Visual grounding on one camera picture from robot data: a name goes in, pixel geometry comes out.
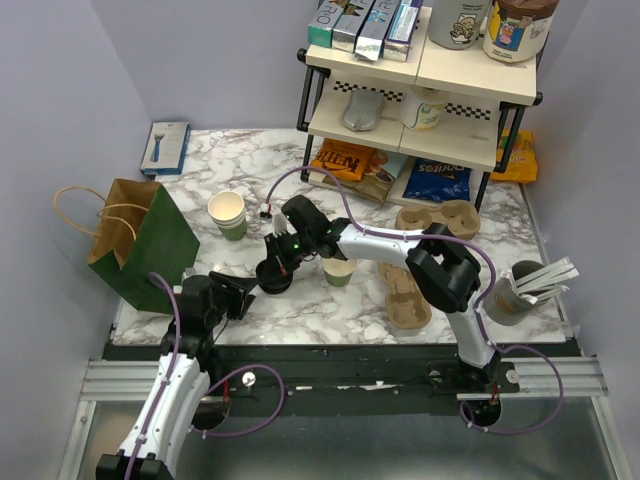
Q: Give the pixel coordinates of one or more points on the grey cup with straws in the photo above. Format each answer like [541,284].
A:
[525,287]

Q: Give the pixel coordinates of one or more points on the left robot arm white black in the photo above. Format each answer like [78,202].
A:
[185,371]

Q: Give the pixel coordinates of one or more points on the blue doritos chips bag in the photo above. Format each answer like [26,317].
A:
[438,182]

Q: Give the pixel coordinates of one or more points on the orange kettle chips bag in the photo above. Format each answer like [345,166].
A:
[346,161]

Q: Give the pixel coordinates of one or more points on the front brown pulp cup carrier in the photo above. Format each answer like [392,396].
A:
[406,307]

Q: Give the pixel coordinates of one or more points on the single green paper cup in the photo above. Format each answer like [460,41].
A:
[337,272]

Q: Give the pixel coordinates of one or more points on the cream black tiered shelf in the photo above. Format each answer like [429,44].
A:
[457,107]

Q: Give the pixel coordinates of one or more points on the teal toothpaste box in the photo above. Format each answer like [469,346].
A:
[320,29]

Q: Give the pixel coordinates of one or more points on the rear brown pulp cup carrier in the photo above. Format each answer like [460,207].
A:
[459,216]

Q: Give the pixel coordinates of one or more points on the black plastic lid stack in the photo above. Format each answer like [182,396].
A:
[271,279]

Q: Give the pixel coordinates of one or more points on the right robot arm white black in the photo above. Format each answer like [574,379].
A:
[446,273]

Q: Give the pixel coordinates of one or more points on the brown paper bag green side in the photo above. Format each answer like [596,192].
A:
[141,231]

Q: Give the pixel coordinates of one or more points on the yellow snack bag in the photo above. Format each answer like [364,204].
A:
[522,167]

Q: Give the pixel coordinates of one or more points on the grey cartoon mug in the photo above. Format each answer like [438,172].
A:
[454,24]

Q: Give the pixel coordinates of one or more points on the white paper roll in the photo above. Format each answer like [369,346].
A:
[422,107]

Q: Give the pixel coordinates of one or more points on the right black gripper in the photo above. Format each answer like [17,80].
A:
[275,256]

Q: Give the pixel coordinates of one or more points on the blue razor package box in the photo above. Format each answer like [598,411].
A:
[166,148]

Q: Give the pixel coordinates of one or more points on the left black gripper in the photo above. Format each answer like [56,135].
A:
[237,290]

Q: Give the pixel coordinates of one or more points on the white cartoon canister brown lid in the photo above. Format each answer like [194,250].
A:
[517,29]

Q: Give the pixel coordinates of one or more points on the green paper cup stack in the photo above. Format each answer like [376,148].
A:
[227,210]

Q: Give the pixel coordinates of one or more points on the silver blue toothpaste box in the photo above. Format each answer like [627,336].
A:
[369,43]

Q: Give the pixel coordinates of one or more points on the white blue toothpaste box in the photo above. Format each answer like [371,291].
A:
[397,43]

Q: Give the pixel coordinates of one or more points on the brown pulp cup carrier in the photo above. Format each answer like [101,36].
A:
[406,307]
[459,216]

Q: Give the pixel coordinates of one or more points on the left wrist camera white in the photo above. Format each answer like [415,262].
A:
[187,273]

